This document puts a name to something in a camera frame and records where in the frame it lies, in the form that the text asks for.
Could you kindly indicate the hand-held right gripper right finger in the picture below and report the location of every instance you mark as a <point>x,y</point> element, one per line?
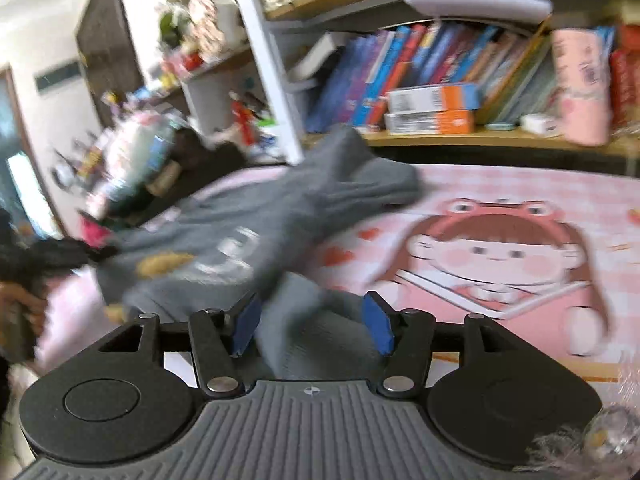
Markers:
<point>380,327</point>

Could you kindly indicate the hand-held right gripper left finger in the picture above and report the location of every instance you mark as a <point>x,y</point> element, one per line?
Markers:
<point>245,327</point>

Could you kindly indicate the grey knit sweater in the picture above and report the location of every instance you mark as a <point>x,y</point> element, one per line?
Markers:
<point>250,220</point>

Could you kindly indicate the person's left hand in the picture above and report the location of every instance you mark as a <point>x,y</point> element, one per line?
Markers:
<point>20,307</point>

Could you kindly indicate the cluttered toy pile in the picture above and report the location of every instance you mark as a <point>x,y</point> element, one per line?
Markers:
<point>130,150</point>

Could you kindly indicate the pink cartoon printed table mat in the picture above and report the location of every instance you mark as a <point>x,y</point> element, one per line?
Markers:
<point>525,210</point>

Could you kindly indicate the orange and white box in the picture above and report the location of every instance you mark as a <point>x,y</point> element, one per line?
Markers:
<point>432,97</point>
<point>429,121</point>

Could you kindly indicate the red toy figure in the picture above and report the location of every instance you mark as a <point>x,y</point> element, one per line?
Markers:
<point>242,110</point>

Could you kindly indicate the wooden bookshelf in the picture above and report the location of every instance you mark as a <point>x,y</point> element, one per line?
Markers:
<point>500,137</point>

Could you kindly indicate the dark wooden door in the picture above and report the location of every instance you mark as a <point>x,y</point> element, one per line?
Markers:
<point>107,35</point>

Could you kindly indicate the white shelf unit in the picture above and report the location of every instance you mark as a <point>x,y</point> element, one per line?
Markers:
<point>265,70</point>

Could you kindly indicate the small white box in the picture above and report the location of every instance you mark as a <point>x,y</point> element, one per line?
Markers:
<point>540,122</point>

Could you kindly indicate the row of upright books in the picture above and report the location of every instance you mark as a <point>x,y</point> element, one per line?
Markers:
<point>400,65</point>

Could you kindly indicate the red snack packets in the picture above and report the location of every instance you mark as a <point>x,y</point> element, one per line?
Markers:
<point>625,80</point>

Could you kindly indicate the dark wall plaque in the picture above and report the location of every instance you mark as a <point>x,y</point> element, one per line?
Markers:
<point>57,76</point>

